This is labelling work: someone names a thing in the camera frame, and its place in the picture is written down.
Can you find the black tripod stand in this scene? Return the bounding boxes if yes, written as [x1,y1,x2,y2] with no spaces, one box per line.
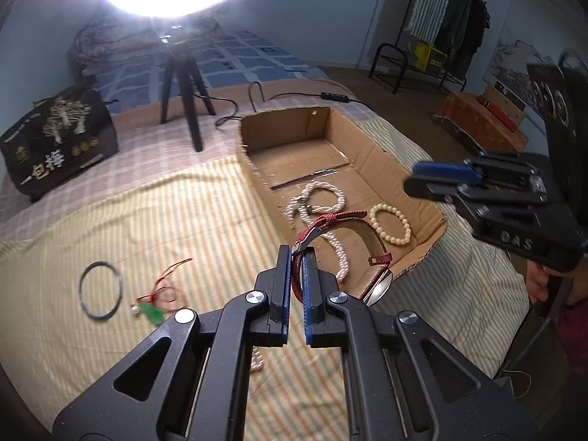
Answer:
[159,21,216,153]

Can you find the yellow box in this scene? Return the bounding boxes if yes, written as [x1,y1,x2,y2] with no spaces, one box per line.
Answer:
[413,41,448,75]

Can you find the black metal rack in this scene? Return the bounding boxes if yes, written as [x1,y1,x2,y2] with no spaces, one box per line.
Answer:
[368,43,467,94]

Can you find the green jade pendant red cord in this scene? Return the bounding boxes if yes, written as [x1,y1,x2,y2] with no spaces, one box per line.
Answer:
[129,257,194,327]

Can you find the cream large bead bracelet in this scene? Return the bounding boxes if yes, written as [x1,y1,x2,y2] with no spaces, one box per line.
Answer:
[367,202,413,246]

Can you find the person right hand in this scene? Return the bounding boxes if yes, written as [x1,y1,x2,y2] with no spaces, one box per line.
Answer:
[525,258,588,306]

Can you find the black power cable with switch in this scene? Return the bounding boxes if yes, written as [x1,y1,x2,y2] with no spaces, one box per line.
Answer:
[192,80,369,129]

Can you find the small metal pin in box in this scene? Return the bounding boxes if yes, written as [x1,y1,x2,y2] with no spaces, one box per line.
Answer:
[312,168,337,177]

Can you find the blue patterned bed sheet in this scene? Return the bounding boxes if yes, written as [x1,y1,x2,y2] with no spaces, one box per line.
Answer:
[83,30,326,115]

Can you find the thick white pearl rope necklace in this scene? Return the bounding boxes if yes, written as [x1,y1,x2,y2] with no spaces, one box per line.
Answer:
[285,180,351,284]

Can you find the brown cardboard box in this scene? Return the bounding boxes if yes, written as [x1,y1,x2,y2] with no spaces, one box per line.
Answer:
[238,108,447,278]

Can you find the folded floral quilt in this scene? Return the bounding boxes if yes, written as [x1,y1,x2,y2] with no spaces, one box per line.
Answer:
[71,13,220,67]

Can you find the black snack bag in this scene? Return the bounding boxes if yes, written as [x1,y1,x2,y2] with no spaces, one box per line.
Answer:
[1,85,119,199]

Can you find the orange brown floor bag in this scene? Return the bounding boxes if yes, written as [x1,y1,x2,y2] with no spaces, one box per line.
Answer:
[434,83,528,153]

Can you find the red strap wristwatch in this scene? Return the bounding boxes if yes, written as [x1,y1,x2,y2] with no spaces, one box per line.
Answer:
[291,210,394,306]

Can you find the black bangle ring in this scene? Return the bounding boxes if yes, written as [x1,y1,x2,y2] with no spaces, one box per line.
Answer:
[78,260,125,322]

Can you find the hanging clothes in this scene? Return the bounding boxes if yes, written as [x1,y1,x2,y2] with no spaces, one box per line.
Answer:
[403,0,490,81]

